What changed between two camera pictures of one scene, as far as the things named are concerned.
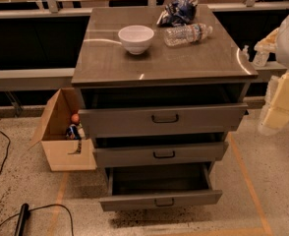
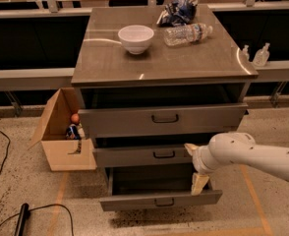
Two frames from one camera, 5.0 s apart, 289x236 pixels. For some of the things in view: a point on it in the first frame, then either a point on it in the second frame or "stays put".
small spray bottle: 260,58 stays put
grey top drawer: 164,120 stays put
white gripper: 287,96 -> 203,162
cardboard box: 64,154 stays put
